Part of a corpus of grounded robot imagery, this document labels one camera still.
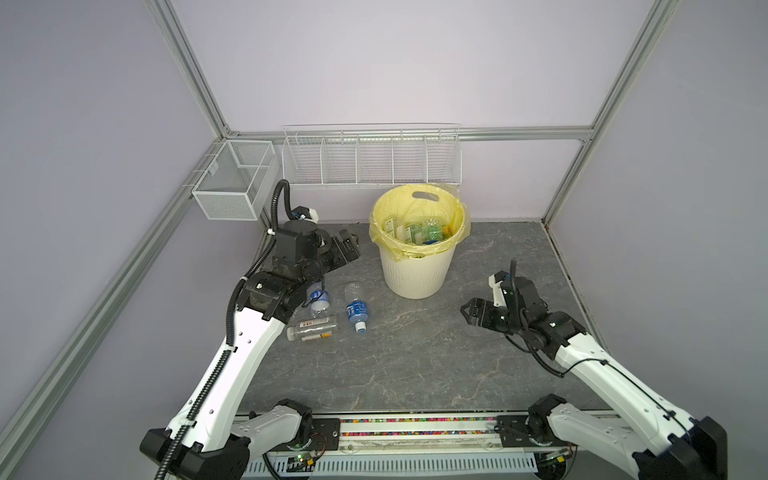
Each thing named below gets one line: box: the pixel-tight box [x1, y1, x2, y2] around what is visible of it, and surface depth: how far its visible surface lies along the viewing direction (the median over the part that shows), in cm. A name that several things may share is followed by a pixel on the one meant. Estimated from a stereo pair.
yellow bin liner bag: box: [369, 184, 471, 261], surface depth 92 cm
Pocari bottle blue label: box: [344, 282, 370, 334], surface depth 93 cm
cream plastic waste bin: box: [368, 184, 471, 300], surface depth 93 cm
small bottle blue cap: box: [310, 290, 330, 319], surface depth 96 cm
